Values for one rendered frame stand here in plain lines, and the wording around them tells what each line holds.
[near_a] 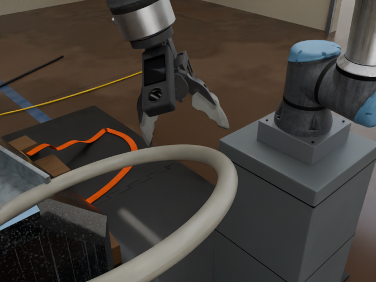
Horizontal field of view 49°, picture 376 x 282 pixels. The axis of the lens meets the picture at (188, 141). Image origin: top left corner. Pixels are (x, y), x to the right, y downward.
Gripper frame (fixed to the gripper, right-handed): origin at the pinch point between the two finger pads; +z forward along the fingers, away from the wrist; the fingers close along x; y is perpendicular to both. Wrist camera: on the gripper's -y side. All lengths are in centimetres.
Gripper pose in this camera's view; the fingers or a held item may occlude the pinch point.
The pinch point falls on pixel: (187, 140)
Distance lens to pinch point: 73.5
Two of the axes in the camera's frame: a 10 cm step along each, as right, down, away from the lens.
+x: -9.5, 2.1, 2.5
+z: 3.1, 8.1, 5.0
